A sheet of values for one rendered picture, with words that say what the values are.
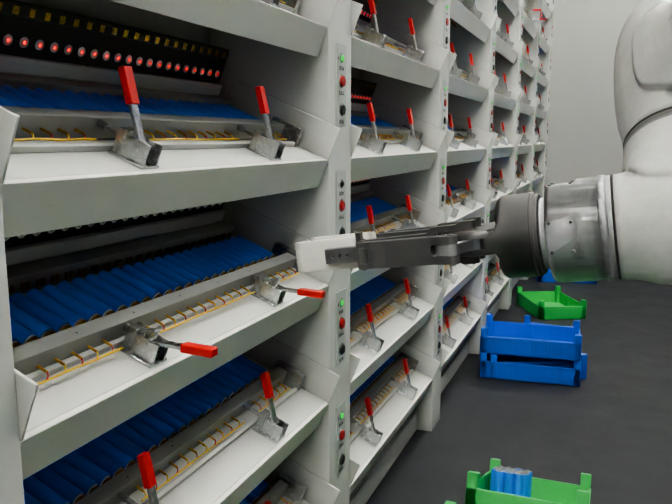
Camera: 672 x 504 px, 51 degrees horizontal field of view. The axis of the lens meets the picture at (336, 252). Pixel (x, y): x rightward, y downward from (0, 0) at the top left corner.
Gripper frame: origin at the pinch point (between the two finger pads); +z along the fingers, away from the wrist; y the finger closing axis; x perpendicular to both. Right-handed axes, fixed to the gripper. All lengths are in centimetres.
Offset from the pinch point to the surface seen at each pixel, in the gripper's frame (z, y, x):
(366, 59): 13, -53, -27
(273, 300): 16.9, -16.1, 7.4
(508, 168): 22, -243, -2
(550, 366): 1, -152, 58
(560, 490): -9, -77, 61
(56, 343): 19.3, 18.7, 3.8
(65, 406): 16.3, 21.8, 8.3
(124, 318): 19.5, 9.5, 3.7
